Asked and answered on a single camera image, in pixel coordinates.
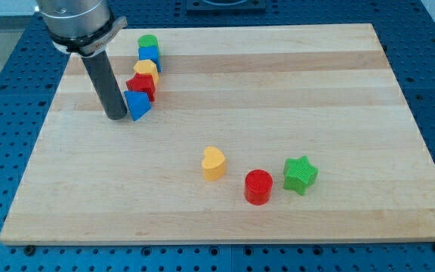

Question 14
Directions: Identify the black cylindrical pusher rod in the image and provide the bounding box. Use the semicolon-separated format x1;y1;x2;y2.
82;51;127;120

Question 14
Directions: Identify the yellow hexagon block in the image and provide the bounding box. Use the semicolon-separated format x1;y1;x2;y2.
133;60;159;85

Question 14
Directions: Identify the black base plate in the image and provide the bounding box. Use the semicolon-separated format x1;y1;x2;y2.
185;0;267;14

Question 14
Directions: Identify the wooden board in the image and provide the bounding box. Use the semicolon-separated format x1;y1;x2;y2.
0;23;435;246

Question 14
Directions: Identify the green star block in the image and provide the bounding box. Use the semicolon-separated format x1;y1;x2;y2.
283;156;319;196

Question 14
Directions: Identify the red cylinder block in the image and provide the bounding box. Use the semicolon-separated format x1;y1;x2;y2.
244;169;273;206

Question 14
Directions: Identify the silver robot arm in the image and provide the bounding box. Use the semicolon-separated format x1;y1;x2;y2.
36;0;128;120

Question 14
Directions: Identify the blue cube block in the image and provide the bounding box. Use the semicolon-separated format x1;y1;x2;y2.
138;46;162;72

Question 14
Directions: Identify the yellow heart block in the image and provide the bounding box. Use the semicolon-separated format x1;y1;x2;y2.
201;146;227;181

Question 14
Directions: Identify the blue triangle block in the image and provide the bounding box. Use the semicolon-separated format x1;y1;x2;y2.
124;91;152;121

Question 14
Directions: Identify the red pentagon block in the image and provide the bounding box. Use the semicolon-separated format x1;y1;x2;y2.
126;73;156;102

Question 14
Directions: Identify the green cylinder block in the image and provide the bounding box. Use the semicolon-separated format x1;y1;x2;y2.
137;34;159;48

